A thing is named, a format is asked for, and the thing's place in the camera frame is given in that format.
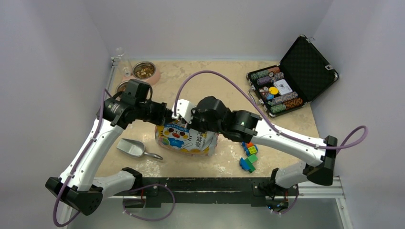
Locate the black poker chip case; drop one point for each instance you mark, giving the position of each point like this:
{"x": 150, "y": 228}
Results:
{"x": 306, "y": 71}

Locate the pink double pet bowl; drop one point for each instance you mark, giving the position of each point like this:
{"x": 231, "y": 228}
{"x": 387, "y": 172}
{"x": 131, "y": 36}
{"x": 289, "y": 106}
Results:
{"x": 144, "y": 71}

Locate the clear plastic bottle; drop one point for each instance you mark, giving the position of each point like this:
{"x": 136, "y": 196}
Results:
{"x": 124, "y": 63}

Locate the yellow round chip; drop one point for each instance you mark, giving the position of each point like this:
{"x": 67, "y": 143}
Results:
{"x": 273, "y": 90}

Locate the white playing card box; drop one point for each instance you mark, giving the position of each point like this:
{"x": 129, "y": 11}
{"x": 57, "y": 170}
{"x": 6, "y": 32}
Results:
{"x": 283, "y": 87}

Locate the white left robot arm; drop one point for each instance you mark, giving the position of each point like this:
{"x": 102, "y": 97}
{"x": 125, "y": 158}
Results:
{"x": 77, "y": 186}

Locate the green blue toy blocks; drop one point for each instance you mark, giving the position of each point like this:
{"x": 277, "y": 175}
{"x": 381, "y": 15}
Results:
{"x": 247, "y": 164}

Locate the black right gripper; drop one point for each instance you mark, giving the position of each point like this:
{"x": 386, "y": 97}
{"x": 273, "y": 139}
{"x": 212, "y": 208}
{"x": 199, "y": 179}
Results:
{"x": 193, "y": 125}

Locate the cat food bag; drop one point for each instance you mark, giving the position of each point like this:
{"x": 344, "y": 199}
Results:
{"x": 176, "y": 137}

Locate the orange blue toy car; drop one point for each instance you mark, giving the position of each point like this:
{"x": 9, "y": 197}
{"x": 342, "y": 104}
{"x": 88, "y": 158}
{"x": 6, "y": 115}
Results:
{"x": 249, "y": 148}

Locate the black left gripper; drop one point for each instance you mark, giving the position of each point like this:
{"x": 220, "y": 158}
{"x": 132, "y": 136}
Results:
{"x": 164, "y": 113}

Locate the metal food scoop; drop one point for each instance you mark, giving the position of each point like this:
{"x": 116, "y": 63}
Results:
{"x": 134, "y": 148}

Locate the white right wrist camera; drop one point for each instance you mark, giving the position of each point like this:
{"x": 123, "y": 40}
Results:
{"x": 183, "y": 110}

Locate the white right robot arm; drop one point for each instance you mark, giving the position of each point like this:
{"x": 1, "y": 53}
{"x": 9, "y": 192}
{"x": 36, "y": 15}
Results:
{"x": 316, "y": 163}

